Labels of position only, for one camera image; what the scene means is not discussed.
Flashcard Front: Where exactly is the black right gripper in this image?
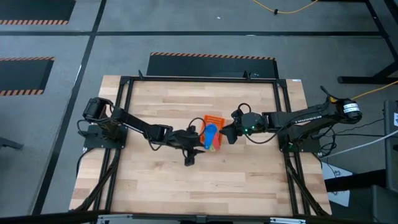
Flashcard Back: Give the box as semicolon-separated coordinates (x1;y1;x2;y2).
218;123;243;145

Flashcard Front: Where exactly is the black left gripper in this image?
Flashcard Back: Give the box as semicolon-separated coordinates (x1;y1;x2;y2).
184;133;206;167

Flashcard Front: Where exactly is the blue measuring cup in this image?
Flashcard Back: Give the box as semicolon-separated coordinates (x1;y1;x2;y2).
203;124;219;149

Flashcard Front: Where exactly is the orange plastic basket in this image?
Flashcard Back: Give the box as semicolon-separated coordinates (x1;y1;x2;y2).
200;114;226;147

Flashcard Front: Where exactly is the black hazard-striped floor mat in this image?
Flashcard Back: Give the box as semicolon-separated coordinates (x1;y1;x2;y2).
0;0;77;26
146;52;280;79
0;57;55;96

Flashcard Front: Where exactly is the white paper sheet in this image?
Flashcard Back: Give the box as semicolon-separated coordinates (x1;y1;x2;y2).
322;161;351;208

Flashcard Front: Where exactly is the black desk stand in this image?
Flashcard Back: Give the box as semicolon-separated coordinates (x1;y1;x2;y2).
337;0;398;85

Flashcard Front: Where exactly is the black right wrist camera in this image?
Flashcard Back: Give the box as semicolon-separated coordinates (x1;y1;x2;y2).
231;108;245;121

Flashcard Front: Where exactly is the black aluminium table frame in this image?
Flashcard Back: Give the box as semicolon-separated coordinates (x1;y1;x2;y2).
74;70;332;218

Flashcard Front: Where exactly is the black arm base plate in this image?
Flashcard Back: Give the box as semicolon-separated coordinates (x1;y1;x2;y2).
83;124;128;149
278;136;321;153

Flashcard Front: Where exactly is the silver aluminium bracket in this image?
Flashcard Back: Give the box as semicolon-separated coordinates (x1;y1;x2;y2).
269;217;307;224

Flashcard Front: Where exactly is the yellow cable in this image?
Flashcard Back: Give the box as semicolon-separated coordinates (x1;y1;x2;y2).
251;0;320;15
351;80;398;100

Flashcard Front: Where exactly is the grey cable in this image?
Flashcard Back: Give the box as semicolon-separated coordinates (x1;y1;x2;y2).
323;129;398;158

